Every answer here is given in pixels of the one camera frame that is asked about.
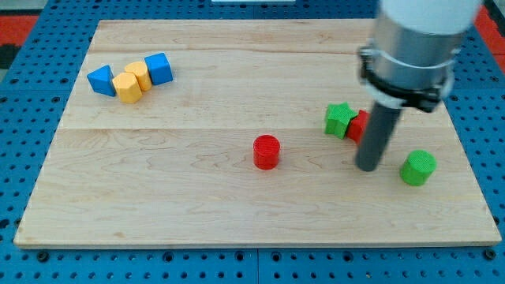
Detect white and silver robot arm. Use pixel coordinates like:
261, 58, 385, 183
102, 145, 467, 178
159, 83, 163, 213
359, 0, 481, 113

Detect green star block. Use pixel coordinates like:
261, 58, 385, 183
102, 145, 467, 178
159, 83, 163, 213
324, 102, 358, 139

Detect red cylinder block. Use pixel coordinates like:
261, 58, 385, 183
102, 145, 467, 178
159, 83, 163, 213
252, 135, 280, 170

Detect wooden board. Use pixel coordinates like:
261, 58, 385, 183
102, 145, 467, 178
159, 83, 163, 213
14, 19, 501, 249

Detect red block behind rod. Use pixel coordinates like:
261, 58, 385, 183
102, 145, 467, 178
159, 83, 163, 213
346, 110, 370, 144

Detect blue cube block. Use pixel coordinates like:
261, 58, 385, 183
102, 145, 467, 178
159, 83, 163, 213
144, 53, 174, 85

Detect yellow hexagon block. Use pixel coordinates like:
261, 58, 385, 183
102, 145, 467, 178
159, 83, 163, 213
112, 73, 143, 103

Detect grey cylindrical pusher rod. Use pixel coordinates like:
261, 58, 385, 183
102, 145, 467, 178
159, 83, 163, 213
355, 103, 402, 172

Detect yellow cylinder block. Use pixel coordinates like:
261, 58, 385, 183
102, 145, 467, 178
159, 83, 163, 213
124, 61, 152, 92

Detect blue triangle block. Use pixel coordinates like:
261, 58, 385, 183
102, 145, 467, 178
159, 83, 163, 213
87, 65, 116, 97

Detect green cylinder block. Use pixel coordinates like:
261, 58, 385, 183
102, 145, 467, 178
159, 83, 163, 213
399, 150, 437, 186

